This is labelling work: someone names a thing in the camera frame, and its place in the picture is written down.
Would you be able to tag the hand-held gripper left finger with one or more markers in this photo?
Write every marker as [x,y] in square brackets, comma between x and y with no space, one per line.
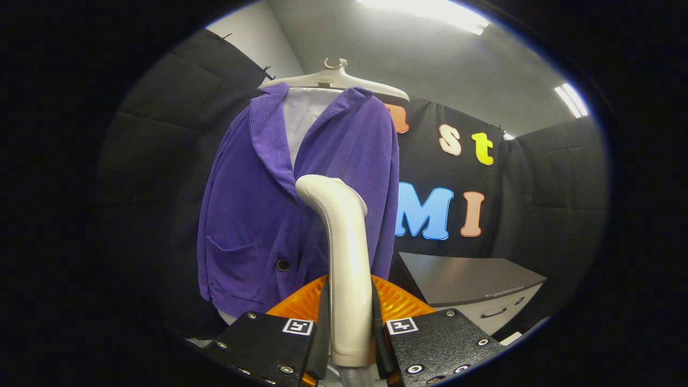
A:
[269,349]

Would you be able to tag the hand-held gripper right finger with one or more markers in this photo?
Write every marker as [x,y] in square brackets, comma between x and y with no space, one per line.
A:
[435,344]

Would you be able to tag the cream plastic clothes hanger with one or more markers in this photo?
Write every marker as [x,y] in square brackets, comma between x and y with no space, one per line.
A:
[333,79]

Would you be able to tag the grey drawer cabinet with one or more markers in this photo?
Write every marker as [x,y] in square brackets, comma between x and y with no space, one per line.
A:
[462,277]

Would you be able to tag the black backdrop cloth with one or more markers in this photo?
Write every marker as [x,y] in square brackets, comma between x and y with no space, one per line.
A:
[430,161]

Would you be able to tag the plain black side curtain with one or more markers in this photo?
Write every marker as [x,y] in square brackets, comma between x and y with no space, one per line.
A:
[553,188]
[161,161]

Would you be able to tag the white backing cloth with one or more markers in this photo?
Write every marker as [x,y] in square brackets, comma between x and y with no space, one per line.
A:
[306,118]

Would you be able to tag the large ceiling light panel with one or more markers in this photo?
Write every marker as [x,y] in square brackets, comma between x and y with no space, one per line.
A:
[430,12]

